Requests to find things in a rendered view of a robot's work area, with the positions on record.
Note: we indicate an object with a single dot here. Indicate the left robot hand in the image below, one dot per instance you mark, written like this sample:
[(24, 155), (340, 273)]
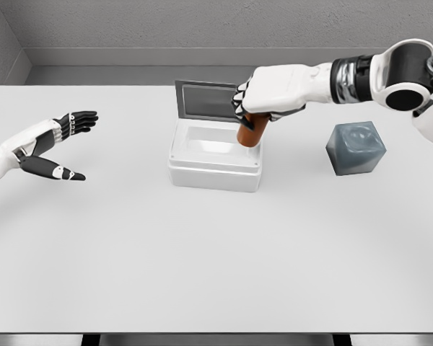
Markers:
[(39, 144)]

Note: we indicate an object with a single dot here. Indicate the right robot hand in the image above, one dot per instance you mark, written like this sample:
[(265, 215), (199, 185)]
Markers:
[(270, 92)]

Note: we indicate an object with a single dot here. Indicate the brown cylinder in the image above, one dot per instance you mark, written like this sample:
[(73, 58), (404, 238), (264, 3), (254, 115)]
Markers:
[(252, 131)]

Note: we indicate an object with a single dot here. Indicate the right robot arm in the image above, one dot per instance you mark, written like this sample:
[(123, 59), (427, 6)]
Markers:
[(393, 79)]

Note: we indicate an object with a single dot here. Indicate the grey box lid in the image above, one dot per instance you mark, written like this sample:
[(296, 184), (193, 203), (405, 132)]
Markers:
[(206, 102)]

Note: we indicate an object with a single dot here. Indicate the white box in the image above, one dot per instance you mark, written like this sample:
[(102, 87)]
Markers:
[(214, 158)]

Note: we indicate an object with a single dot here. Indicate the grey cube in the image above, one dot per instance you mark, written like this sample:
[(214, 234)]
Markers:
[(355, 148)]

